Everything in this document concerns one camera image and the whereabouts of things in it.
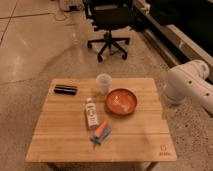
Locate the translucent white cup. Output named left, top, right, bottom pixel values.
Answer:
left=96, top=73, right=112, bottom=95

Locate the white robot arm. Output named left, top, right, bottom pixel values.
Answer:
left=164, top=60, right=213, bottom=114

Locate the orange ceramic bowl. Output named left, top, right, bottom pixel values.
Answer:
left=105, top=88, right=137, bottom=115

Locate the white plastic bottle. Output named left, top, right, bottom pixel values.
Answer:
left=85, top=98, right=99, bottom=129

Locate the black rectangular case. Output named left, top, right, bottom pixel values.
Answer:
left=54, top=85, right=77, bottom=95

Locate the orange carrot toy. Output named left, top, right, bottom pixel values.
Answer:
left=95, top=119, right=109, bottom=138

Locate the wooden folding table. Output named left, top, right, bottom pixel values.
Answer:
left=26, top=78, right=177, bottom=164

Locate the black office chair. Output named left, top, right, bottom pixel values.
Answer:
left=82, top=0, right=136, bottom=62

